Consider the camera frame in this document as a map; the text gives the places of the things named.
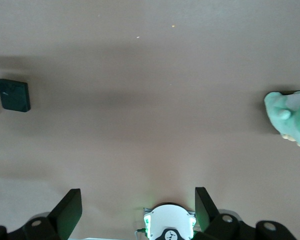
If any green dinosaur plush toy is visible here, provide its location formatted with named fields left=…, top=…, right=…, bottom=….
left=263, top=90, right=300, bottom=153

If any brown table cover mat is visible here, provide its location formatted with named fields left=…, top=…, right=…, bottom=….
left=0, top=0, right=300, bottom=240

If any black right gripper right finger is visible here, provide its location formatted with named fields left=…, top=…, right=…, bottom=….
left=193, top=186, right=297, bottom=240

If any thin base cable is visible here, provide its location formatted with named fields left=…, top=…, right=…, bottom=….
left=134, top=227, right=148, bottom=240

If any small black rectangular box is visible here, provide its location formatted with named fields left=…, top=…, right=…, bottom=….
left=0, top=78, right=32, bottom=113

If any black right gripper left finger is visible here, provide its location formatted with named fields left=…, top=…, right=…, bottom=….
left=0, top=188, right=83, bottom=240

